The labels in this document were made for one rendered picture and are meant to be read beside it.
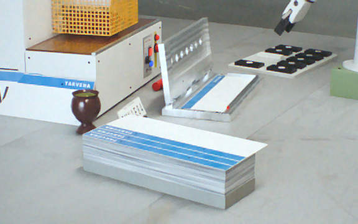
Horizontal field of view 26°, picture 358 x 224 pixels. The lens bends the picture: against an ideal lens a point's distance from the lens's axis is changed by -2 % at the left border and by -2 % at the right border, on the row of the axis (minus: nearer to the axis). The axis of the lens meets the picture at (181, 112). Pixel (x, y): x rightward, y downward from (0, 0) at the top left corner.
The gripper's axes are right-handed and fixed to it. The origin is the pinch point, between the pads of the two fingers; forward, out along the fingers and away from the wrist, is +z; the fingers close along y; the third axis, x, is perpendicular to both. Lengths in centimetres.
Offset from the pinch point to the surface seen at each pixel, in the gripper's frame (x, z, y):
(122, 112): -2, 10, -89
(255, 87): -13.8, 6.4, -35.2
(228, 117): -21, 3, -66
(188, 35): 10.6, 2.2, -47.3
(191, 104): -8, 10, -63
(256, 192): -48, -13, -106
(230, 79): -4.3, 12.3, -32.4
